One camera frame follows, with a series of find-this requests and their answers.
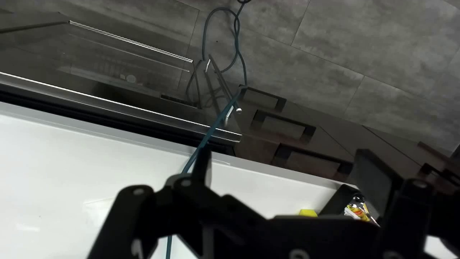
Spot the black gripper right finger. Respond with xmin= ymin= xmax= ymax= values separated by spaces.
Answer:
xmin=368 ymin=179 xmax=435 ymax=259

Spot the colourful snack packet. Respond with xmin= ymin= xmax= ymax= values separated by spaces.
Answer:
xmin=343 ymin=195 xmax=378 ymax=224

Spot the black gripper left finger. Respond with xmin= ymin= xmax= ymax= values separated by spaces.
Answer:
xmin=86 ymin=172 xmax=270 ymax=259

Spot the yellow sponge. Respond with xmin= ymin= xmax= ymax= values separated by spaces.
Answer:
xmin=299 ymin=208 xmax=318 ymax=217

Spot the blue cable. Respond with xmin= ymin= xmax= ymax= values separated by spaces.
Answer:
xmin=164 ymin=0 xmax=250 ymax=259

